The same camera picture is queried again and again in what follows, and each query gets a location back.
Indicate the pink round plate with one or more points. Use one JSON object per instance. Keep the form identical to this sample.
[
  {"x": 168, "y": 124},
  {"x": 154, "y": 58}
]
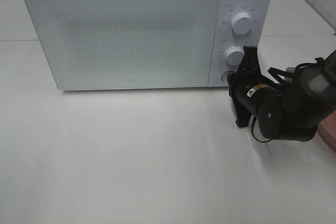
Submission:
[{"x": 326, "y": 130}]

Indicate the round white door button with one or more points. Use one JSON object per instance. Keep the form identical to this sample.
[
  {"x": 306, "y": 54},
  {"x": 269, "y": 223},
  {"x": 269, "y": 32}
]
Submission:
[{"x": 225, "y": 76}]

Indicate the white lower timer knob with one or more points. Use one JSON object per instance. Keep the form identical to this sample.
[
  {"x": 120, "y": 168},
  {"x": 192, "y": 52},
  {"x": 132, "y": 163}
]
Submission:
[{"x": 234, "y": 55}]

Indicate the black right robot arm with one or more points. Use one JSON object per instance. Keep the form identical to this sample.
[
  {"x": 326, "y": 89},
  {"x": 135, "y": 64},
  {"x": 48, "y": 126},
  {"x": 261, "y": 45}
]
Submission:
[{"x": 291, "y": 104}]

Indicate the white upper power knob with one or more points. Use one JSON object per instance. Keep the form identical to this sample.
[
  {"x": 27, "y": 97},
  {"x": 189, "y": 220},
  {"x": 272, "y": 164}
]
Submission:
[{"x": 241, "y": 22}]

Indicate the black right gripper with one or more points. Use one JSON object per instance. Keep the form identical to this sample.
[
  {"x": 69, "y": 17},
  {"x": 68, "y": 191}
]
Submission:
[{"x": 252, "y": 93}]

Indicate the white microwave door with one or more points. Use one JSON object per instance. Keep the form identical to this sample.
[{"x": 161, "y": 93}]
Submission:
[{"x": 126, "y": 44}]

